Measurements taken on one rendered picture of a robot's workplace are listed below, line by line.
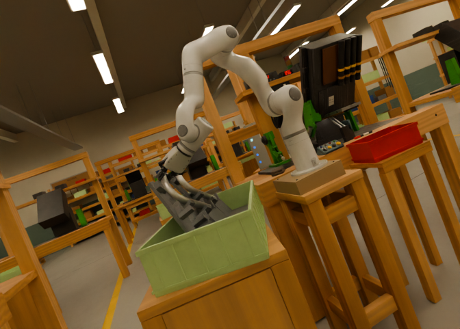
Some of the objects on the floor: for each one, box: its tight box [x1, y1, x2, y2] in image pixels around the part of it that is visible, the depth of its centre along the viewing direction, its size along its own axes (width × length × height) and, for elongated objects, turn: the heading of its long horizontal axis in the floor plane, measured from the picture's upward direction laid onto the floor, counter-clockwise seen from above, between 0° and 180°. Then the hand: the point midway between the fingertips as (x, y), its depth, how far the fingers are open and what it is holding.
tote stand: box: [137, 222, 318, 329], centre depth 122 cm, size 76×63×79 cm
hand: (164, 177), depth 121 cm, fingers closed on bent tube, 3 cm apart
